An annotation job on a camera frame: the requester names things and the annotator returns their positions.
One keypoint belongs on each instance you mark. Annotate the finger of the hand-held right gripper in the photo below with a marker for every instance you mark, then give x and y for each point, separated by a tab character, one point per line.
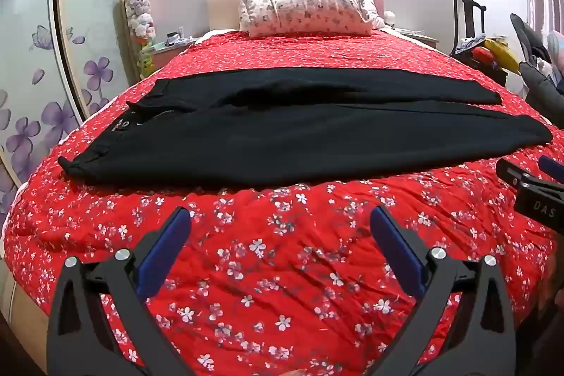
553	168
513	173

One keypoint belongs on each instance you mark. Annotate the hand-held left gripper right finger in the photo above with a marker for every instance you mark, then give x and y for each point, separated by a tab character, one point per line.
394	246

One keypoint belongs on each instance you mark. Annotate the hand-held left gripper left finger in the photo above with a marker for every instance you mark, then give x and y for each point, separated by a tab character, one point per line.
169	241

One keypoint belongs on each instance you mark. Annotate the black pants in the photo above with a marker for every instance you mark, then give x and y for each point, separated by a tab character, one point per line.
282	133

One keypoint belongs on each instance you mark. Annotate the grey garment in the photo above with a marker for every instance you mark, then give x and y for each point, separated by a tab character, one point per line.
539	76

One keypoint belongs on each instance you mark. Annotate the red floral bedspread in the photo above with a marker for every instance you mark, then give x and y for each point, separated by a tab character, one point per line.
282	270

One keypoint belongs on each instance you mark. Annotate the yellow bag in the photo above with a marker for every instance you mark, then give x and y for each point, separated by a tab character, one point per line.
500	54

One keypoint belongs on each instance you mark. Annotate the wooden bedside table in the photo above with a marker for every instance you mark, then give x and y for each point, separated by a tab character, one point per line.
421	37

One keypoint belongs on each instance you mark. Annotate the white bedside table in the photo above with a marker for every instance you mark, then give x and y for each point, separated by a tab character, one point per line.
169	48

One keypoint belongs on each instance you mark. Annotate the floral sliding-door wardrobe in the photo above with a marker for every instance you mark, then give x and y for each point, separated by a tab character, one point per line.
39	72

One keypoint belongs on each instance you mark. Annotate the plush toy tower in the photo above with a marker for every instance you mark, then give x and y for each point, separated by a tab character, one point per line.
142	19

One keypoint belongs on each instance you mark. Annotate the white floral pillow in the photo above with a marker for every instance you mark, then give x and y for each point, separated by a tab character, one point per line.
304	8

